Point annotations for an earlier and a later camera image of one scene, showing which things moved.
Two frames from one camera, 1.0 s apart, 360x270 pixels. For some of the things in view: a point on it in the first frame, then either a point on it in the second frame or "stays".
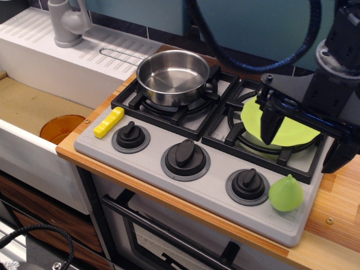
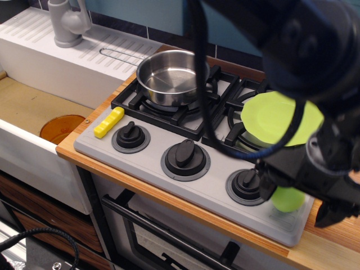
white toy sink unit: [46, 91] stays
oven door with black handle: [139, 234] stays
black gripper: [317, 102] -> [340, 193]
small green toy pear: [286, 194] stays
